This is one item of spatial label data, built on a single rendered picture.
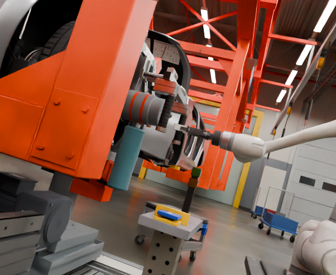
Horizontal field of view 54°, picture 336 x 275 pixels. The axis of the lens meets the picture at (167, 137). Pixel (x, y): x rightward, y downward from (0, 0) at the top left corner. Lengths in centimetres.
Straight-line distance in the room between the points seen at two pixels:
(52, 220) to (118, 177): 30
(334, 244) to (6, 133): 116
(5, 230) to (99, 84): 43
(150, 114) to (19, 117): 60
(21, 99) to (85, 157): 27
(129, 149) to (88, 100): 45
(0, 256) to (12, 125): 35
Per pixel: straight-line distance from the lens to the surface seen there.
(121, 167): 132
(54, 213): 120
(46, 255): 141
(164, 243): 120
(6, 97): 107
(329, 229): 142
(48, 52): 139
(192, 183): 143
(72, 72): 97
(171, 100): 129
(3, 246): 91
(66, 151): 92
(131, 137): 132
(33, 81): 105
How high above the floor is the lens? 61
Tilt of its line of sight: 6 degrees up
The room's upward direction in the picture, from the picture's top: 17 degrees clockwise
